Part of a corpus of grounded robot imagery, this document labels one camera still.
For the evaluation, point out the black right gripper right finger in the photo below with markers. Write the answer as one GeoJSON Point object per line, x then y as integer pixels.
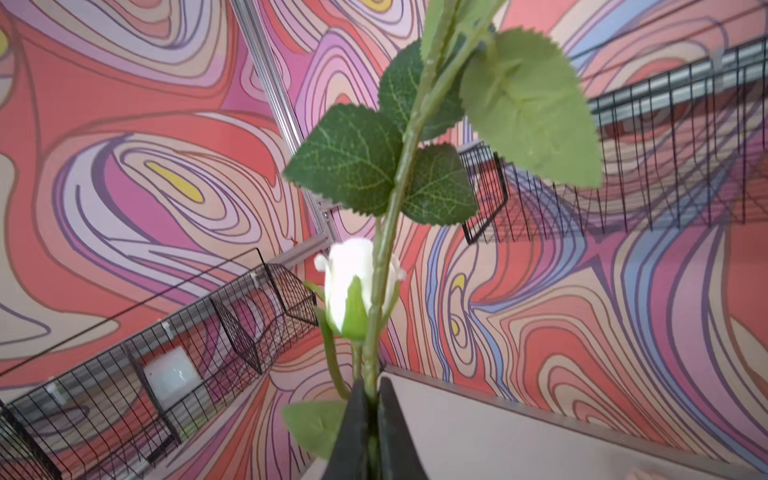
{"type": "Point", "coordinates": [399, 459]}

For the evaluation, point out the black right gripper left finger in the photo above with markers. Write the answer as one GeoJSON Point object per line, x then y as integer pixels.
{"type": "Point", "coordinates": [350, 456]}

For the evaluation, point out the white rosebud stem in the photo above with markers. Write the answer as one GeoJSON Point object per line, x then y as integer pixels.
{"type": "Point", "coordinates": [347, 332]}

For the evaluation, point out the cream rose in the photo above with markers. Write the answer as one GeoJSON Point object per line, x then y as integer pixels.
{"type": "Point", "coordinates": [516, 87]}

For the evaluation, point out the black wire basket left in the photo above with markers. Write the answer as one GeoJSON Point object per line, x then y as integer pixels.
{"type": "Point", "coordinates": [116, 414]}

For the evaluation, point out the black wire basket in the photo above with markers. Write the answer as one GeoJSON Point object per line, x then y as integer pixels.
{"type": "Point", "coordinates": [685, 147]}
{"type": "Point", "coordinates": [116, 414]}

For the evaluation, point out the black wire basket back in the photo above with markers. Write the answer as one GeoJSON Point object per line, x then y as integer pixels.
{"type": "Point", "coordinates": [685, 147]}

